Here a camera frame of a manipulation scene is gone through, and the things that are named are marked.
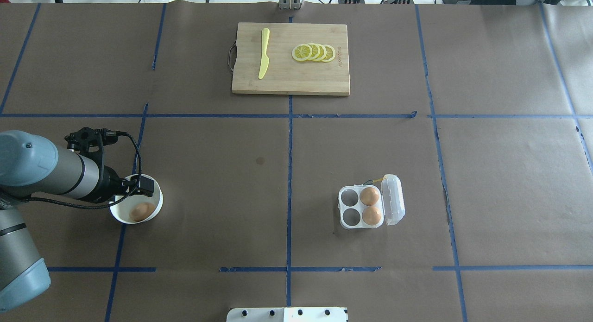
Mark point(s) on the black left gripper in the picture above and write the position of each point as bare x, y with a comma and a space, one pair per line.
111, 181

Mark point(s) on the brown egg from bowl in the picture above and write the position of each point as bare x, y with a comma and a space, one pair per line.
142, 211

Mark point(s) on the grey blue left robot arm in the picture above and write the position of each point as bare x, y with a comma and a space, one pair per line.
34, 169

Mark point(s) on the clear plastic egg box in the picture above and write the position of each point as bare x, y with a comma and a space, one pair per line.
391, 203

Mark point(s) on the brown egg far slot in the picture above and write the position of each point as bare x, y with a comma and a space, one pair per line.
369, 196

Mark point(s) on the brown egg slot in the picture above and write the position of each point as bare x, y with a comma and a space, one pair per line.
372, 216
369, 196

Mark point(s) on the brown egg near slot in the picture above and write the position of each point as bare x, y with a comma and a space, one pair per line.
372, 216

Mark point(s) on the white paper bowl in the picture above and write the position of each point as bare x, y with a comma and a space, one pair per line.
121, 210

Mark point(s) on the yellow plastic knife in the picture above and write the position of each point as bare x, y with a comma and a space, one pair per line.
264, 60

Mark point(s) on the front lemon slice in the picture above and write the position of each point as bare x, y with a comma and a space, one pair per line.
302, 53

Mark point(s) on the lemon slice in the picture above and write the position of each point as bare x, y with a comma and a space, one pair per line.
302, 53
321, 55
329, 54
314, 50

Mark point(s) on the rear lemon slice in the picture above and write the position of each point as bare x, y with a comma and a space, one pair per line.
329, 54

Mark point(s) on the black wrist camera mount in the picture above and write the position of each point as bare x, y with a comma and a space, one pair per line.
90, 143

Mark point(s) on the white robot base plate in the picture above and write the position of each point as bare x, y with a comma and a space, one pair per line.
288, 314

